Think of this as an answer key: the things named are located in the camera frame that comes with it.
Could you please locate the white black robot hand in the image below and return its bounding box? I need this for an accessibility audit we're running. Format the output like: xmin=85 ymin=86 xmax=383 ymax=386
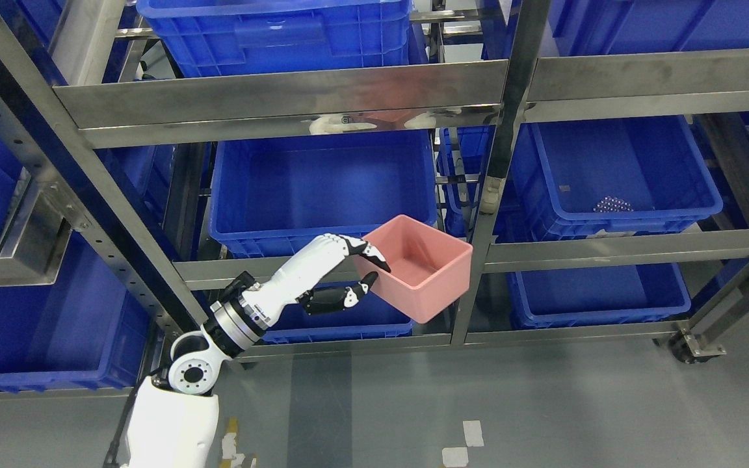
xmin=238 ymin=233 xmax=391 ymax=327

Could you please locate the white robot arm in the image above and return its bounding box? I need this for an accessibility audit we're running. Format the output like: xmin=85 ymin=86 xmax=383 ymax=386
xmin=102 ymin=272 xmax=298 ymax=467

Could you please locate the blue bin top shelf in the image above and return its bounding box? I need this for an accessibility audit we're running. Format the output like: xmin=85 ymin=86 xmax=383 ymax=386
xmin=136 ymin=1 xmax=414 ymax=77

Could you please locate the steel shelf rack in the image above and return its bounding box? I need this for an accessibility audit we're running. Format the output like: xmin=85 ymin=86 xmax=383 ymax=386
xmin=0 ymin=0 xmax=749 ymax=397

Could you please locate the pink plastic storage box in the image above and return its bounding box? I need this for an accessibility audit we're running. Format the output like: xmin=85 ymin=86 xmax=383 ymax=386
xmin=352 ymin=215 xmax=473 ymax=324

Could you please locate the blue bin lower left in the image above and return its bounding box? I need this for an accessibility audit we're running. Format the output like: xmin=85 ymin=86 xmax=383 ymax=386
xmin=0 ymin=233 xmax=150 ymax=392

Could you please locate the blue bin lower right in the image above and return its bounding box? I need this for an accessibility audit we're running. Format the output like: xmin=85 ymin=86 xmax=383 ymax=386
xmin=507 ymin=263 xmax=690 ymax=330

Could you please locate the blue bin centre shelf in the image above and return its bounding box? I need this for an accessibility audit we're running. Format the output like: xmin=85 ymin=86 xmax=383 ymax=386
xmin=208 ymin=130 xmax=438 ymax=259

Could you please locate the blue bin right shelf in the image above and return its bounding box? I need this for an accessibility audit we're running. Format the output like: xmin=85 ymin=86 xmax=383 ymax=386
xmin=508 ymin=116 xmax=723 ymax=242

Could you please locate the blue bin shelf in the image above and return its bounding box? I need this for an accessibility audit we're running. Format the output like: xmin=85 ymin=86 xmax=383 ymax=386
xmin=208 ymin=130 xmax=438 ymax=259
xmin=508 ymin=116 xmax=723 ymax=242
xmin=136 ymin=1 xmax=414 ymax=77

